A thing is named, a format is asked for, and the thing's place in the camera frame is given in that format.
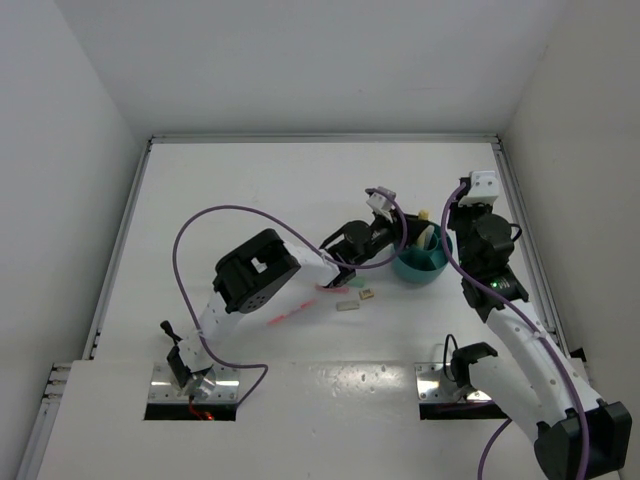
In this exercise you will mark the pink highlighter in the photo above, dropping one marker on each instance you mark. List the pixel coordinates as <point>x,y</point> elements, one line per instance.
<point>332,290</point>

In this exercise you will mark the metal base plate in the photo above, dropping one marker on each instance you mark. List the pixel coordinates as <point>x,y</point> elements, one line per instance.
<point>215,386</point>
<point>434,387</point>

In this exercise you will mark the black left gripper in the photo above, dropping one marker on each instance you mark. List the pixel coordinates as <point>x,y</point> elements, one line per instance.
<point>394,222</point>

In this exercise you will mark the aluminium table edge rail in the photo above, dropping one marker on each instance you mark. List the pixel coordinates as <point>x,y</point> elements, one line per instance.
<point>540,287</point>

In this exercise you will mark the teal round organizer container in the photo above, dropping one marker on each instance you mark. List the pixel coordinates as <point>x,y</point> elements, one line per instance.
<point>422,265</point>

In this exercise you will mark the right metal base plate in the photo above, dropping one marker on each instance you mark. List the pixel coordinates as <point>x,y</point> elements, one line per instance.
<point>434,387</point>

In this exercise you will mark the grey white eraser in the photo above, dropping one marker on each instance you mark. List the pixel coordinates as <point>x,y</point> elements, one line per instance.
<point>349,305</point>

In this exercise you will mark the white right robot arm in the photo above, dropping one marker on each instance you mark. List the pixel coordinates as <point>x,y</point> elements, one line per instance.
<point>575,433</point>

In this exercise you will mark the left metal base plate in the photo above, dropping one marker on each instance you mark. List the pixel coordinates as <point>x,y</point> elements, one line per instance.
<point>215,386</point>

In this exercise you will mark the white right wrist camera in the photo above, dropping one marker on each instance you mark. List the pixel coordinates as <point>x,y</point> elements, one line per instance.
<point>479,188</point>

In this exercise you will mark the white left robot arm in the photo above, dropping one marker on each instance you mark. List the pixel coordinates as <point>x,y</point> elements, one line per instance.
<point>251,274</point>

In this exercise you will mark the pink thin pen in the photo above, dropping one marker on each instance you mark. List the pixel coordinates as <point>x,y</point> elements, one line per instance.
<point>298,309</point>

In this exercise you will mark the small tan eraser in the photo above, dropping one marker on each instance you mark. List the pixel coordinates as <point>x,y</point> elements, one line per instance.
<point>365,294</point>

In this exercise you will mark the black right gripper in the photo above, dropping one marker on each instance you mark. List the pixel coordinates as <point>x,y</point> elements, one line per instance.
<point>455,210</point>

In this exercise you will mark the green highlighter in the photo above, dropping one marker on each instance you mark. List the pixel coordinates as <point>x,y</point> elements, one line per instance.
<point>357,282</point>

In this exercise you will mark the yellow highlighter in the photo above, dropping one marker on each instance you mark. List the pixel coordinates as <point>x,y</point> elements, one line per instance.
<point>425,236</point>

